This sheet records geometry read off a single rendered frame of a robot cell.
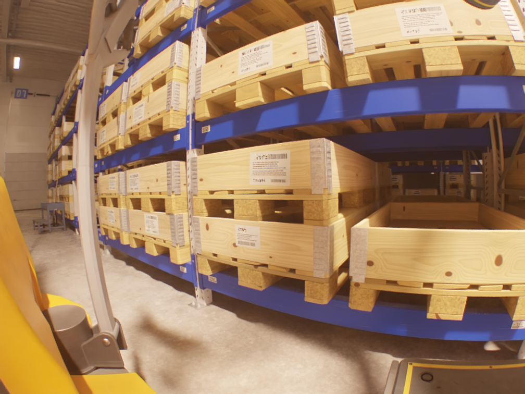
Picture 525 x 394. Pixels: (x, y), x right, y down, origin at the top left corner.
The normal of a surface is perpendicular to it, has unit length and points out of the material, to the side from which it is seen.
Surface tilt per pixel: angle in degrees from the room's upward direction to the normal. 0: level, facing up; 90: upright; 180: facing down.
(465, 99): 90
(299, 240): 90
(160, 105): 90
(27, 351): 90
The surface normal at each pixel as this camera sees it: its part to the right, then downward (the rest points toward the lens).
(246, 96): -0.57, 0.06
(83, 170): 0.35, 0.03
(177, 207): 0.81, 0.00
